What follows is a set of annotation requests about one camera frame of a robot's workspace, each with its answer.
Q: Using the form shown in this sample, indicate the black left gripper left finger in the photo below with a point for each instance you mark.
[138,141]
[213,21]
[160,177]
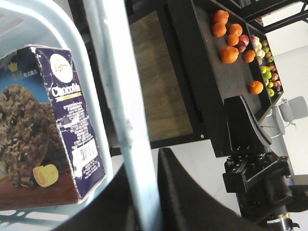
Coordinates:
[111,210]

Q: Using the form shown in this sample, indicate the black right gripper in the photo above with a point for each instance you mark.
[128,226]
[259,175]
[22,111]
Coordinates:
[257,180]

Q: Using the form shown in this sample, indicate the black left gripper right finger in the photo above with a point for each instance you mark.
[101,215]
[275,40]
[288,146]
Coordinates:
[186,206]

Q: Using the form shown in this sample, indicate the dark blue cookie box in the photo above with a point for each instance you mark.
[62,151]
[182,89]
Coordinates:
[49,154]

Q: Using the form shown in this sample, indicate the light blue plastic basket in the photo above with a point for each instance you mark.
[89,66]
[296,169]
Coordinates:
[115,104]

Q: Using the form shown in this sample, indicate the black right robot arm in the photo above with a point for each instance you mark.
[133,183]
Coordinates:
[299,201]

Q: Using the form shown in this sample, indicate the white office chair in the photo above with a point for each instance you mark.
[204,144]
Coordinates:
[286,113]

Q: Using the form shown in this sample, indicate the black wooden produce stand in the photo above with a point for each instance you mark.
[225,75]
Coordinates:
[183,80]

